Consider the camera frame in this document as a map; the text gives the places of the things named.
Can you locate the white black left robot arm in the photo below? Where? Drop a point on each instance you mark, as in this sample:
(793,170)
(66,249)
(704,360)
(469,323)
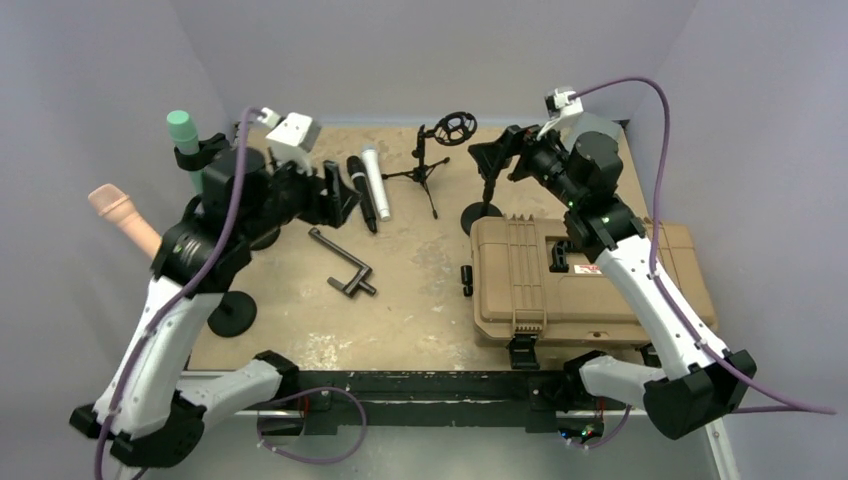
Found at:
(143,419)

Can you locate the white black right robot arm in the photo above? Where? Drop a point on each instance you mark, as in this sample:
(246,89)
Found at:
(699,380)

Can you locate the black clip stand green mic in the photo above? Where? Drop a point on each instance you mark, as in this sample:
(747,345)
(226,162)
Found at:
(214,169)

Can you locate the green microphone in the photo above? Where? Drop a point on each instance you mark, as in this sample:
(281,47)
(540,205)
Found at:
(183,132)

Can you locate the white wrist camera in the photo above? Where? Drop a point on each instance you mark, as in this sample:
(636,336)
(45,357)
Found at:
(290,139)
(564,107)

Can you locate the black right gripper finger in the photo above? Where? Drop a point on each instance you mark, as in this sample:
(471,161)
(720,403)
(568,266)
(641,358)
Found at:
(507,145)
(491,162)

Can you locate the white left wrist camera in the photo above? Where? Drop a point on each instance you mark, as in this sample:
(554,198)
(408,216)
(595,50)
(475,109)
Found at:
(290,139)

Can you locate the black round base clip stand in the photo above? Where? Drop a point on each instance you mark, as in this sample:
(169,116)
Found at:
(481,209)

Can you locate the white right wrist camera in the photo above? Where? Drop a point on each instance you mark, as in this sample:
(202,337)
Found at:
(564,107)

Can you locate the black shock mount round stand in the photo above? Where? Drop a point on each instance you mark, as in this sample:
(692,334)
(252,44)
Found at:
(234,315)

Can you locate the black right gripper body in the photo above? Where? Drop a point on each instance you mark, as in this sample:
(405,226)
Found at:
(545,162)

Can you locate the black microphone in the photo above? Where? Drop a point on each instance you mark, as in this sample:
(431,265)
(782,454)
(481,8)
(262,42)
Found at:
(357,173)

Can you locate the pink microphone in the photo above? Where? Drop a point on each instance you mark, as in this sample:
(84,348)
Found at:
(116,207)

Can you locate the tan hard plastic case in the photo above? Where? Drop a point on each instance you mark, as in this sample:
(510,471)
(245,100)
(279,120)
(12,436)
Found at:
(532,286)

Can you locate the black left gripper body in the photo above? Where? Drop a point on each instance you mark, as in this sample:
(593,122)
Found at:
(290,194)

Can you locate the white microphone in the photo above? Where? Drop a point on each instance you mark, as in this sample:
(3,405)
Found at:
(370,159)

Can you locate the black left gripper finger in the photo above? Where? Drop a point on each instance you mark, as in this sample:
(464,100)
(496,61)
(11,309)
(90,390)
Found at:
(321,214)
(341,197)

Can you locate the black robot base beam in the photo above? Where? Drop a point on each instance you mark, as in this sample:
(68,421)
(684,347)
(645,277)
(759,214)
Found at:
(533,401)

